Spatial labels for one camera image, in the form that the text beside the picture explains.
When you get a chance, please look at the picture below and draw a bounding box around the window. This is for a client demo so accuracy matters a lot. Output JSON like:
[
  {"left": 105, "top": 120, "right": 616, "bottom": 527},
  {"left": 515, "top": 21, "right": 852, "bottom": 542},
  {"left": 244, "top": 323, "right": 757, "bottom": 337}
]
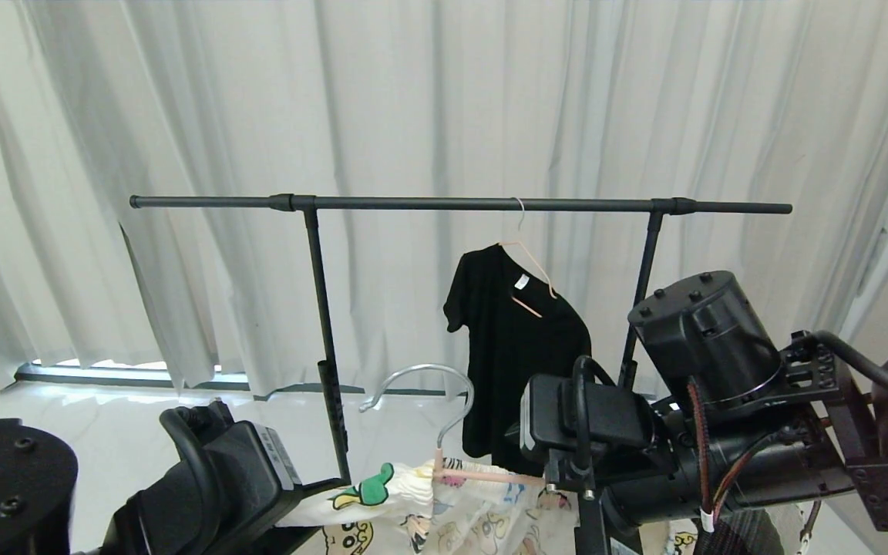
[{"left": 1, "top": 358, "right": 449, "bottom": 398}]

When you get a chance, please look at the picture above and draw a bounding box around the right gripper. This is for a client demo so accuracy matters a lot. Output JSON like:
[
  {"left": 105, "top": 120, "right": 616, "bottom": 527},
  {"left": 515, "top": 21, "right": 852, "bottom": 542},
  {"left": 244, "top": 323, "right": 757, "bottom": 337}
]
[{"left": 575, "top": 420, "right": 855, "bottom": 555}]

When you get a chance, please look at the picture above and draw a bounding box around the pink clothes hanger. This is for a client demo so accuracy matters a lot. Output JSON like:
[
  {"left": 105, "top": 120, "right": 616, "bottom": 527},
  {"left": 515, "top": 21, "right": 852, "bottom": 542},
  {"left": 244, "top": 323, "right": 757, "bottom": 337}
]
[
  {"left": 359, "top": 364, "right": 547, "bottom": 488},
  {"left": 498, "top": 197, "right": 558, "bottom": 319}
]

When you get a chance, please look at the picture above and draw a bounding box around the white curtain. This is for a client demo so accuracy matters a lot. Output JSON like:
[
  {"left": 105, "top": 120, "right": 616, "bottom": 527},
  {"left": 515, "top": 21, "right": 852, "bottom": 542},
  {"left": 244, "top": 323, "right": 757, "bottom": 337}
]
[{"left": 0, "top": 0, "right": 888, "bottom": 402}]

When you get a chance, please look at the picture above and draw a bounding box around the black clothes rack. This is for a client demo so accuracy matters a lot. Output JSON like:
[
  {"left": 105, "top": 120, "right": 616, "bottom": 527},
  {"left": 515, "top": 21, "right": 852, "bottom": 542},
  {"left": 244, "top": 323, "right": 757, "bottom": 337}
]
[{"left": 130, "top": 194, "right": 793, "bottom": 485}]

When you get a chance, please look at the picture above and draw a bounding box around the black garment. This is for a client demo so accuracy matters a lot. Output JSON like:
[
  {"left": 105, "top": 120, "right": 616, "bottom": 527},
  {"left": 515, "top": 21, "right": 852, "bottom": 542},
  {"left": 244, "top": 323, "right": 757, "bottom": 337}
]
[{"left": 444, "top": 245, "right": 593, "bottom": 476}]

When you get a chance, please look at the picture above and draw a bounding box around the white laundry basket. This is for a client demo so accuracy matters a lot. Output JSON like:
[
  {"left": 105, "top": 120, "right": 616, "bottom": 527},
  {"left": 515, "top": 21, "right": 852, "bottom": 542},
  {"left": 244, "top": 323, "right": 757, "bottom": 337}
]
[{"left": 664, "top": 505, "right": 822, "bottom": 555}]

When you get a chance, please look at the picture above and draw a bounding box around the cream printed garment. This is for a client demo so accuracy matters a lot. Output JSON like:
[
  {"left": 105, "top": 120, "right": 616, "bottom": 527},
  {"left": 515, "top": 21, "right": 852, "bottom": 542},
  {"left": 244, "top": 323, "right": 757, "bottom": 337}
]
[{"left": 274, "top": 457, "right": 695, "bottom": 555}]

